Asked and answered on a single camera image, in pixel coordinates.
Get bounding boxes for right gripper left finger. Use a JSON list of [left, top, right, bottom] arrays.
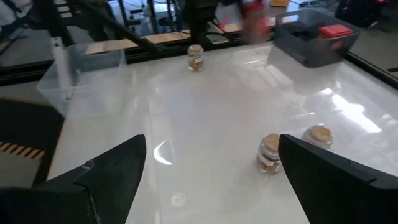
[[0, 134, 147, 224]]

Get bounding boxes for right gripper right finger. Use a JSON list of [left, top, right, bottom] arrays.
[[278, 133, 398, 224]]

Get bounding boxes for glass spice jar cork lid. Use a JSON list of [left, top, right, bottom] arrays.
[[187, 44, 205, 72], [256, 133, 282, 174], [302, 124, 334, 150]]

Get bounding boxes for smoked paprika tin red lid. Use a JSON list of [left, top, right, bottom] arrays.
[[318, 24, 353, 40], [241, 0, 271, 45]]

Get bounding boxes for black block striped tape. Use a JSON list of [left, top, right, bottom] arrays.
[[0, 98, 65, 187]]

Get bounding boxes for clear plastic bin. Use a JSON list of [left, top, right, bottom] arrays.
[[36, 37, 128, 118]]

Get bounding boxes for dark grey plastic bin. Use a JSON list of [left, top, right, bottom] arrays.
[[273, 8, 361, 68]]

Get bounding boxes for light wooden table board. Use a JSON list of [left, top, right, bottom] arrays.
[[85, 18, 277, 54]]

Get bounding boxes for black aluminium table frame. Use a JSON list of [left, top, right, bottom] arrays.
[[0, 0, 398, 91]]

